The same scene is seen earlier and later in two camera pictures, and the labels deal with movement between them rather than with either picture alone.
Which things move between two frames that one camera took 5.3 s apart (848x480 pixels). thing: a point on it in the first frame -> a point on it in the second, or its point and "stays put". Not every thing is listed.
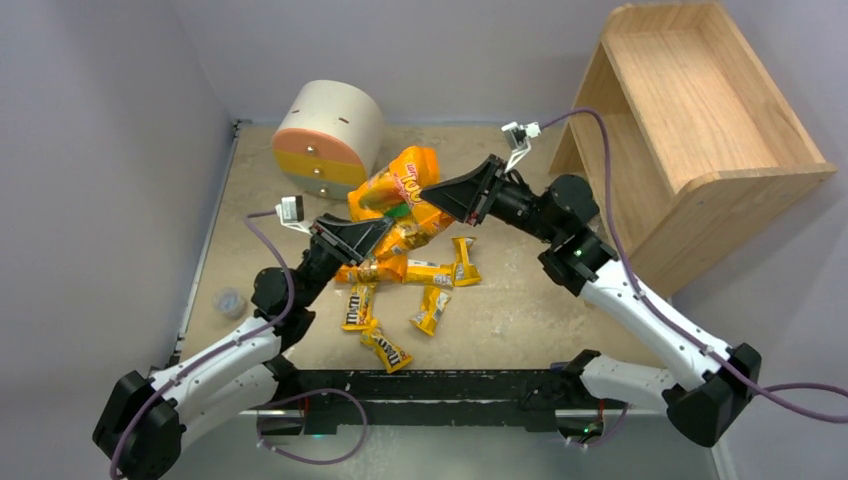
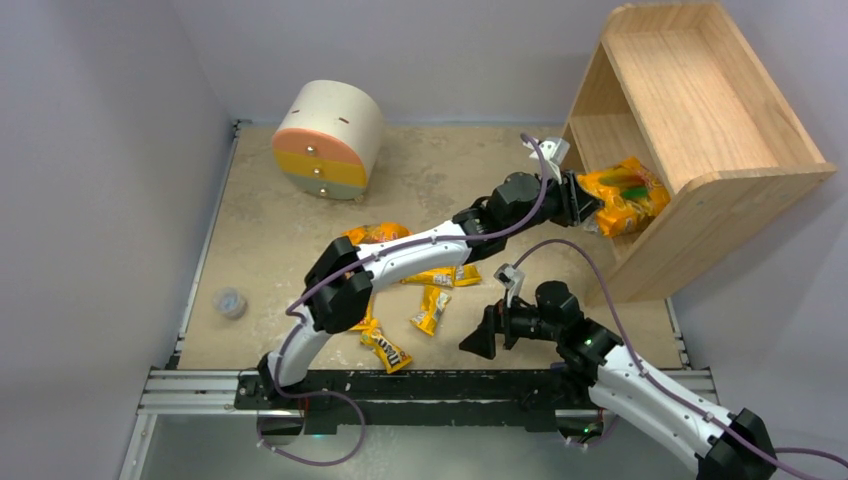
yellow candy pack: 464,272 stays put
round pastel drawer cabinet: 327,138 stays put
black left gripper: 330,241 -> 569,201
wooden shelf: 705,152 stays put
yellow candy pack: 434,301 stays put
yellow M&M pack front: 392,357 stays put
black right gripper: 488,201 -> 499,325
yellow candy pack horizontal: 425,272 stays put
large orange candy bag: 394,192 -> 631,193
